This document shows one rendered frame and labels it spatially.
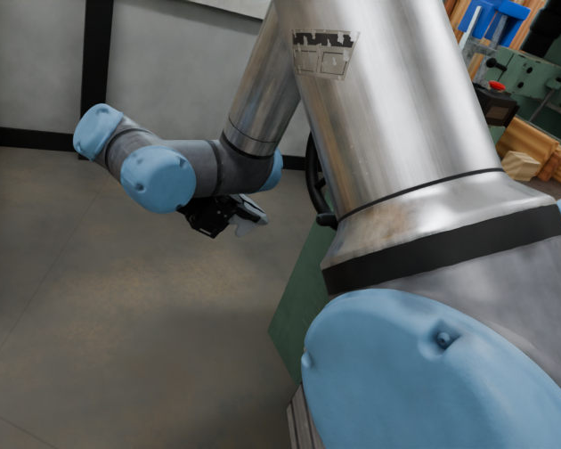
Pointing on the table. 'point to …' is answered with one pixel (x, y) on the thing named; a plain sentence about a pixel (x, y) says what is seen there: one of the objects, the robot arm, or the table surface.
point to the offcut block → (519, 166)
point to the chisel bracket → (524, 73)
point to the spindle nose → (548, 26)
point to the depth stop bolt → (547, 95)
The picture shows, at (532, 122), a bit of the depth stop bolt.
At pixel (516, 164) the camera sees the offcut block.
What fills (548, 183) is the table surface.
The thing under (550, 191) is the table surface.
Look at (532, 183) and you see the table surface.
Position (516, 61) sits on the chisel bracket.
